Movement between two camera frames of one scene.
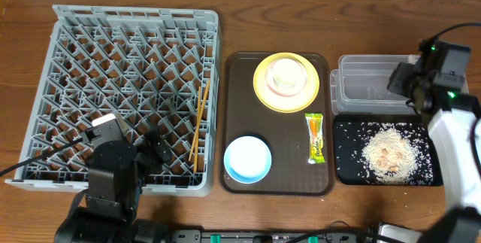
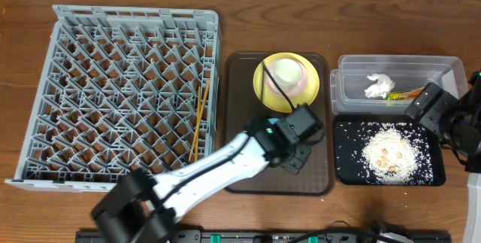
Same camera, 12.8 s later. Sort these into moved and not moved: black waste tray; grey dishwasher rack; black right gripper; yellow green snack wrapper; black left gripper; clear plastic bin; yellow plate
Moved: black left gripper; yellow green snack wrapper; black right gripper
Not moved: yellow plate; clear plastic bin; black waste tray; grey dishwasher rack
